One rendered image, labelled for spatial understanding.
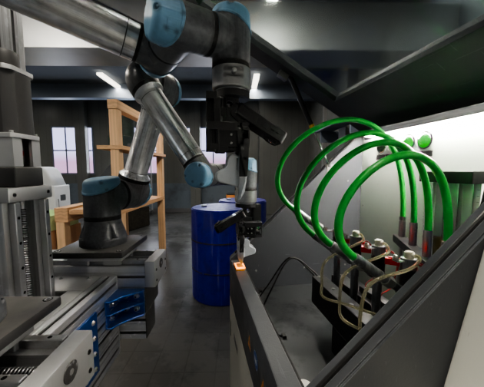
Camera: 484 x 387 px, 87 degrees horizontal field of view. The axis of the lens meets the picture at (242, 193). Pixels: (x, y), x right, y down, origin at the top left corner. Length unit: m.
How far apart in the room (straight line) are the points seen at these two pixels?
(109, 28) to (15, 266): 0.57
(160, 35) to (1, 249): 0.59
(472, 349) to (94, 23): 0.77
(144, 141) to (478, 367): 0.99
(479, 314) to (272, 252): 0.70
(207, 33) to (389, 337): 0.54
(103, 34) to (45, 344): 0.56
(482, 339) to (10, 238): 0.89
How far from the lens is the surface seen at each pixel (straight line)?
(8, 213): 0.79
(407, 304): 0.45
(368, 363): 0.44
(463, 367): 0.51
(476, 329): 0.50
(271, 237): 1.02
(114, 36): 0.60
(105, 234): 0.96
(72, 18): 0.60
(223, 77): 0.52
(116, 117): 2.95
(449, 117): 0.85
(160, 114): 0.83
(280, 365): 0.54
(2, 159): 0.81
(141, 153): 1.02
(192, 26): 0.51
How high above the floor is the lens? 1.29
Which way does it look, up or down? 5 degrees down
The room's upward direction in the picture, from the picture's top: straight up
